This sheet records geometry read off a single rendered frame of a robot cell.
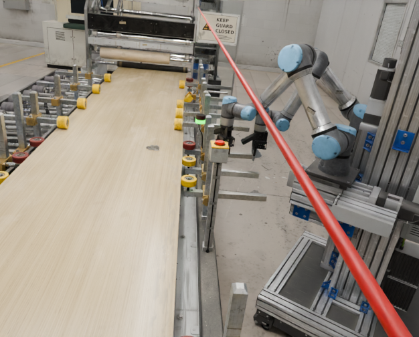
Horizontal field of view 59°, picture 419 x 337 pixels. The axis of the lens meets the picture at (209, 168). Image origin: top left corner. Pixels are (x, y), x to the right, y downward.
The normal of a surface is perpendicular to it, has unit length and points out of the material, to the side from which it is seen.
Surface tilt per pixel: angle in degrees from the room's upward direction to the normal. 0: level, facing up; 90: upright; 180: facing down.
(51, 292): 0
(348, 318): 0
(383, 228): 90
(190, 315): 0
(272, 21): 90
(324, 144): 96
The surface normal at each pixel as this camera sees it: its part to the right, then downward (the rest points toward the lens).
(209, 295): 0.10, -0.90
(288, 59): -0.69, 0.14
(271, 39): -0.04, 0.42
